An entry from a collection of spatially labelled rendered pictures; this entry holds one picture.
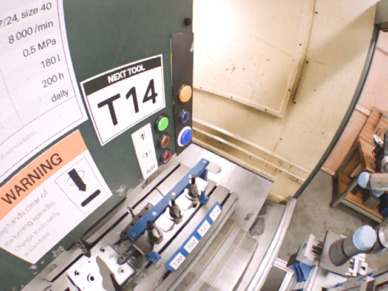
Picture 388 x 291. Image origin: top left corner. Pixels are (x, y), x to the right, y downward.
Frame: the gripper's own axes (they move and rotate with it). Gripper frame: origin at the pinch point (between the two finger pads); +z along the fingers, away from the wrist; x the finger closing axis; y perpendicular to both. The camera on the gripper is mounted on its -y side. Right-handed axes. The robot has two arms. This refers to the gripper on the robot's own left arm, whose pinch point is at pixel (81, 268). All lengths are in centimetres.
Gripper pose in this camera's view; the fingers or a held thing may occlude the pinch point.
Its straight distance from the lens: 43.8
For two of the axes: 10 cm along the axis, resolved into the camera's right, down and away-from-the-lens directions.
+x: 6.9, -4.7, 5.5
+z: -7.2, -5.0, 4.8
